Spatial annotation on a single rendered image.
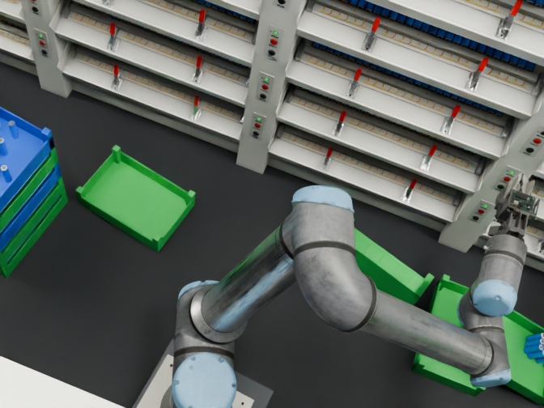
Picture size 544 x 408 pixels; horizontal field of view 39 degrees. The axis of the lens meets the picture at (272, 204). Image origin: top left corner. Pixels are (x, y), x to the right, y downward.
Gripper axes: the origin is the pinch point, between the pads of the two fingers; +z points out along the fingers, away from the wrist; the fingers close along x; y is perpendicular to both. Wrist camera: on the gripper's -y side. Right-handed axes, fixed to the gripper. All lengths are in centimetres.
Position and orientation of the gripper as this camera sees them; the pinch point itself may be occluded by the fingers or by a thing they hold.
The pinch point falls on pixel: (520, 179)
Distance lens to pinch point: 197.5
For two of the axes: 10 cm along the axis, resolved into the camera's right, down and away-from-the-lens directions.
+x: -9.3, -3.7, 0.6
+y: 1.3, -4.7, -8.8
